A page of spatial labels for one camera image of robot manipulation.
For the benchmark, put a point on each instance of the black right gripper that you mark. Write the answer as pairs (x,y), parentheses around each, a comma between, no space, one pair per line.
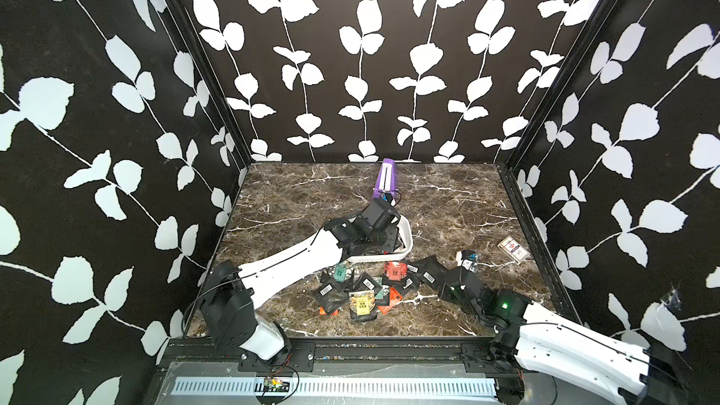
(443,292)

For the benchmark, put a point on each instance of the purple metronome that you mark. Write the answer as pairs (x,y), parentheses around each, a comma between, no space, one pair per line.
(386,182)

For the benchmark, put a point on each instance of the small circuit board with wires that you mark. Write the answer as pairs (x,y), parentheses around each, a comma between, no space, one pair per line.
(273,385)

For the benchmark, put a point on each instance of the black tea bag right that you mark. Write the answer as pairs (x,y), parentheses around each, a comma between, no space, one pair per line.
(428,271)

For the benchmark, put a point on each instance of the white plastic storage box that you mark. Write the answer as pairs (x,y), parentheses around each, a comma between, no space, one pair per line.
(406,243)

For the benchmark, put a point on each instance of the black tea bag back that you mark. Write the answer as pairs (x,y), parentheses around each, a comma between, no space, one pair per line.
(331,296)

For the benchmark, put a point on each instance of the orange tea bag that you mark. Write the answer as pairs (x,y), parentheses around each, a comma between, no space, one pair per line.
(389,300)

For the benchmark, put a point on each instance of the black front mounting rail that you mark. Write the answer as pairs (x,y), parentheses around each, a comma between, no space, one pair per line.
(310,353)

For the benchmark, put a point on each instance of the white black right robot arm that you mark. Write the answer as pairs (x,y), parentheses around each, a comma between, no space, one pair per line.
(528,337)

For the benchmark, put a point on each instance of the white perforated vent strip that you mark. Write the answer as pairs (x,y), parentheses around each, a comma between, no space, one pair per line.
(478,389)

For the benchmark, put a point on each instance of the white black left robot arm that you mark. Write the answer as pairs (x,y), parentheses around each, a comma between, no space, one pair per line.
(232,293)

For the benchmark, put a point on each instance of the red round label tea bag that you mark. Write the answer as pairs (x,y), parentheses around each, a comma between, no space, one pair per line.
(395,274)

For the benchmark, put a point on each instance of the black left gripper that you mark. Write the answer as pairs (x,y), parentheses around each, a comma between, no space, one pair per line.
(390,244)

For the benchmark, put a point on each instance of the yellow label tea bag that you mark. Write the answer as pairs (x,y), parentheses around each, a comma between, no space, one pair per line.
(362,306)

